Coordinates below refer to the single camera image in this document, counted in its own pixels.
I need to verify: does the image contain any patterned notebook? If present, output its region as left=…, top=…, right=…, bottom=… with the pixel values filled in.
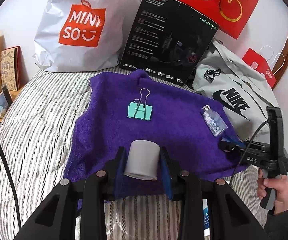
left=0, top=46, right=21, bottom=91

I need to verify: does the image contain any white Miniso plastic bag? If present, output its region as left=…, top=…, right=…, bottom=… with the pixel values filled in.
left=34, top=0, right=140, bottom=72

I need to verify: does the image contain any clear glass pill bottle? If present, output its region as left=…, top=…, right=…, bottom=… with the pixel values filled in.
left=201, top=105, right=228, bottom=137

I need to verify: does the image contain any grey Nike bag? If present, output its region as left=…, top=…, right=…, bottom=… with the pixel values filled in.
left=193, top=39, right=278, bottom=142

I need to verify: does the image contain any person's right hand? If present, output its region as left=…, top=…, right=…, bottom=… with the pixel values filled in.
left=257, top=168, right=288, bottom=216

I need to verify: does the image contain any black headset box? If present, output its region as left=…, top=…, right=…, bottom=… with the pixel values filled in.
left=120, top=0, right=219, bottom=86

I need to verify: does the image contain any purple towel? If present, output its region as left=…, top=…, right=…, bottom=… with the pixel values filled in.
left=63, top=69, right=249, bottom=210

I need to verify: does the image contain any small red paper bag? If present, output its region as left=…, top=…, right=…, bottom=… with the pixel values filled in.
left=242, top=45, right=285, bottom=89

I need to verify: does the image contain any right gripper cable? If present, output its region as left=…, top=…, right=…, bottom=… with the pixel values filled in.
left=229, top=119, right=277, bottom=188

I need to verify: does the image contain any black cable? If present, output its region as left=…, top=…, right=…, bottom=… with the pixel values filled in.
left=0, top=118, right=22, bottom=230

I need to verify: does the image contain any small white roll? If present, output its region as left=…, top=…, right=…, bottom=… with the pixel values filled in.
left=124, top=140, right=160, bottom=181

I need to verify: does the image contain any white blue lotion bottle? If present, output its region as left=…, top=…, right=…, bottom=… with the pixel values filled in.
left=202, top=199, right=210, bottom=238

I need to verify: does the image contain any person's right forearm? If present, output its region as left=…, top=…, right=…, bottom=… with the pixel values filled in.
left=264, top=208, right=288, bottom=240

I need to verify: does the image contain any black cylinder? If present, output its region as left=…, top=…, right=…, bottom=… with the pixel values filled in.
left=1, top=83, right=13, bottom=107

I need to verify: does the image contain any teal binder clip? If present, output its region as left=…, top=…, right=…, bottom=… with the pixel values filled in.
left=127, top=88, right=153, bottom=121

